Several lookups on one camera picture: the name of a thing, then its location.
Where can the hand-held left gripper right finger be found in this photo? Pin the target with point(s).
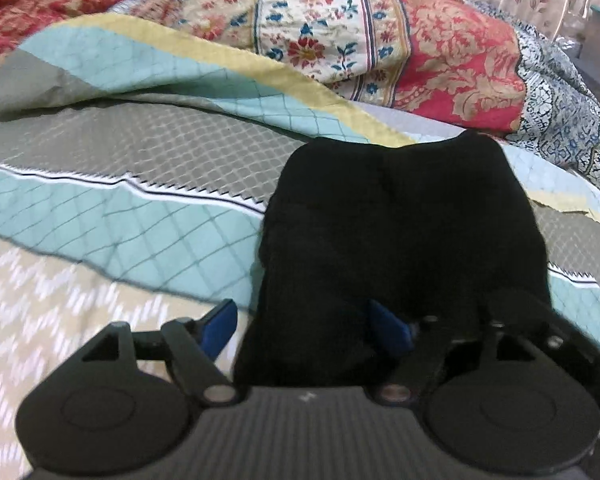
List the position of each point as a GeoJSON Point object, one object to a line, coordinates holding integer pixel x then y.
{"type": "Point", "coordinates": [391, 330]}

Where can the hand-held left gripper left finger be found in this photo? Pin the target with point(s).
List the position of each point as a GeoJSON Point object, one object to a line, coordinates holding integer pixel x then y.
{"type": "Point", "coordinates": [220, 327]}

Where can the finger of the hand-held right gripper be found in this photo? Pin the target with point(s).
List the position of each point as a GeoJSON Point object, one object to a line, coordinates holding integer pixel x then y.
{"type": "Point", "coordinates": [587, 360]}

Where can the black pants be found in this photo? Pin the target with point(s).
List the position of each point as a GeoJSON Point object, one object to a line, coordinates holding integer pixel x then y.
{"type": "Point", "coordinates": [395, 230]}

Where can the patterned printed bedsheet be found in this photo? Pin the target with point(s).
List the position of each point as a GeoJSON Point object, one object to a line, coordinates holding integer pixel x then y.
{"type": "Point", "coordinates": [130, 185]}

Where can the blue and white patterned blanket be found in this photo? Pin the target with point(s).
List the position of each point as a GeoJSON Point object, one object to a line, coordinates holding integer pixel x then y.
{"type": "Point", "coordinates": [565, 105]}

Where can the red floral patchwork quilt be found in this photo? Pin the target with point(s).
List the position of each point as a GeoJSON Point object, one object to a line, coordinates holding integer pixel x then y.
{"type": "Point", "coordinates": [330, 25]}

